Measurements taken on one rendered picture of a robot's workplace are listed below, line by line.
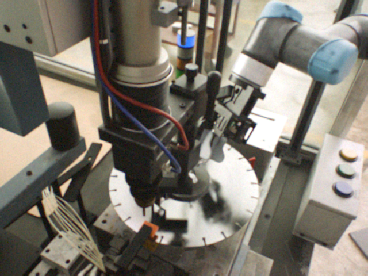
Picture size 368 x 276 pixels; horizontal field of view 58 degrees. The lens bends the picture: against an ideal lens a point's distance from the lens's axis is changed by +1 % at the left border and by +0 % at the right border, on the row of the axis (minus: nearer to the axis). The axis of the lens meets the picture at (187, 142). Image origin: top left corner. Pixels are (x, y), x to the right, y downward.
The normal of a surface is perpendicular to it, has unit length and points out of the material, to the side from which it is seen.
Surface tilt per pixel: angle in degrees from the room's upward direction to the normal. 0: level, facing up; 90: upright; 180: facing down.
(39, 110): 90
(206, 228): 0
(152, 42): 90
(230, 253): 0
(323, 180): 0
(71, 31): 90
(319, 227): 90
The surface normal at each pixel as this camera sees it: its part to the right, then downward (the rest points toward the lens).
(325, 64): -0.68, 0.26
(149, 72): 0.48, 0.40
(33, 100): 0.90, 0.33
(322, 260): 0.06, -0.74
